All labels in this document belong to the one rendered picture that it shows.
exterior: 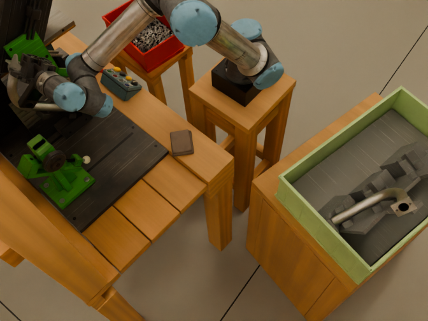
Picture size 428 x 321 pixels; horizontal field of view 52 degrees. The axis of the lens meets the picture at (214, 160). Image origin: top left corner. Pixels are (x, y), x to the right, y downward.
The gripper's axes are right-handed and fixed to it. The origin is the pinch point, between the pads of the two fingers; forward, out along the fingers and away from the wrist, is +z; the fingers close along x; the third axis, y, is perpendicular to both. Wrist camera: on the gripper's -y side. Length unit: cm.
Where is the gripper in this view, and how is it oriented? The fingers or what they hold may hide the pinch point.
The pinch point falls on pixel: (16, 68)
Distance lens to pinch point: 158.0
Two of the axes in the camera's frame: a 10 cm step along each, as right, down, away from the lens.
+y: 3.3, -9.1, -2.7
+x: -6.3, 0.0, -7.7
